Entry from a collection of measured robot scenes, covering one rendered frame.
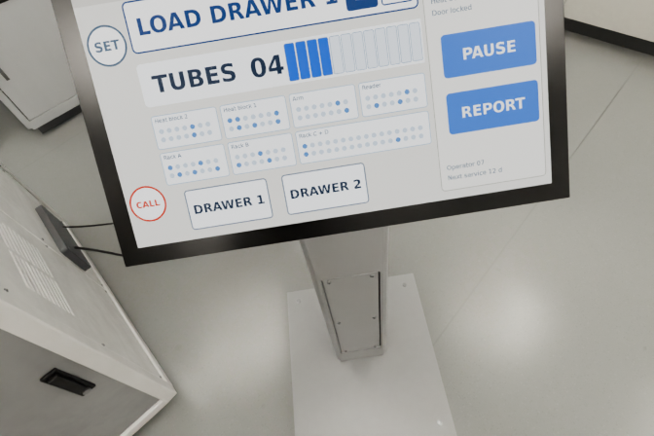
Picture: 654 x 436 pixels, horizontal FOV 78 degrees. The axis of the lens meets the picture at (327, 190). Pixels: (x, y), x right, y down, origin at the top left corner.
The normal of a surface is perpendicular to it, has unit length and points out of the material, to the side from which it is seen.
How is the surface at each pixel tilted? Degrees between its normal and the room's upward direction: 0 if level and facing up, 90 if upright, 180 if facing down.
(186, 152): 50
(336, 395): 3
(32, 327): 90
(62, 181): 0
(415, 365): 5
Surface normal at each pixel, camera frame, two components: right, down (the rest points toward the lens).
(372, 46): 0.02, 0.21
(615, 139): -0.11, -0.61
